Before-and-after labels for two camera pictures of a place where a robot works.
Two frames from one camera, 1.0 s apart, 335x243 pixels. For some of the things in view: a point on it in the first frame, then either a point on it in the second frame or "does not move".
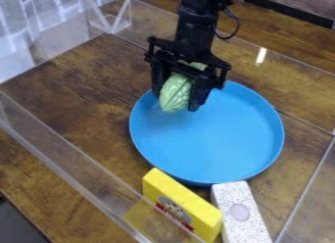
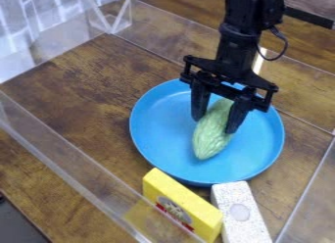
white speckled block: x=243 y=223 does not move
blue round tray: x=219 y=145 does not move
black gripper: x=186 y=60 -> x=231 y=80
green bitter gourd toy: x=175 y=87 -> x=210 y=135
